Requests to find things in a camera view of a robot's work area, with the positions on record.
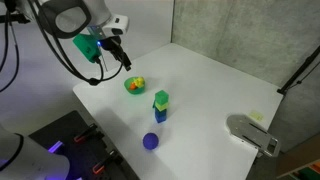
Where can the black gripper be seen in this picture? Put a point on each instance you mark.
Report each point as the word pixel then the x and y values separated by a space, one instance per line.
pixel 111 43

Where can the yellow duck toy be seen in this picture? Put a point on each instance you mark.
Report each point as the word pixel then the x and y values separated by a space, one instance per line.
pixel 139 81

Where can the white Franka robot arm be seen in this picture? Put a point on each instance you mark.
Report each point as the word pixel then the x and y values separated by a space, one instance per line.
pixel 96 10

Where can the green plastic bowl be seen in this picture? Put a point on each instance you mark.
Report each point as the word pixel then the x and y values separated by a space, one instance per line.
pixel 135 91

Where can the orange rubber toy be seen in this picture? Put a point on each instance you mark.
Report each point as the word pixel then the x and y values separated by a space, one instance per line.
pixel 132 86

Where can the green building block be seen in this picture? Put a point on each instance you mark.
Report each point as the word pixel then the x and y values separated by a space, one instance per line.
pixel 162 96

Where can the yellow building block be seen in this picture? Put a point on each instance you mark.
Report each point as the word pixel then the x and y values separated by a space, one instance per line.
pixel 162 106

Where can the blue building block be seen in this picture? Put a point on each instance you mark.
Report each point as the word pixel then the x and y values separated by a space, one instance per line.
pixel 161 116

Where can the black orange clamp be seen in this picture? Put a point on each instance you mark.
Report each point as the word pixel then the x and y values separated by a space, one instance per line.
pixel 101 165
pixel 83 135

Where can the blue ball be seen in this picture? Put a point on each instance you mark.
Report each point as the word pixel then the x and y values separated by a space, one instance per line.
pixel 150 141

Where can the silver metal mounting plate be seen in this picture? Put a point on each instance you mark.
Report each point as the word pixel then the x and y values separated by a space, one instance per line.
pixel 243 128

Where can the small yellow sticker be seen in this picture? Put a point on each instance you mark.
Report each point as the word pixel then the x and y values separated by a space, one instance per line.
pixel 256 115

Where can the black tripod pole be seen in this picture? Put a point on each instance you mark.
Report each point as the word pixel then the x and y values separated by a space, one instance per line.
pixel 298 71

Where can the wooden shelf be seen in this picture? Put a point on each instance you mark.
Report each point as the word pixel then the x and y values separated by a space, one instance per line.
pixel 300 160

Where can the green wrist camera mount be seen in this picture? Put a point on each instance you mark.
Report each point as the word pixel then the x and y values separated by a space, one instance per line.
pixel 86 46

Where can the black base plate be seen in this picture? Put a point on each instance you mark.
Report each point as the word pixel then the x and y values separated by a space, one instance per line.
pixel 73 133

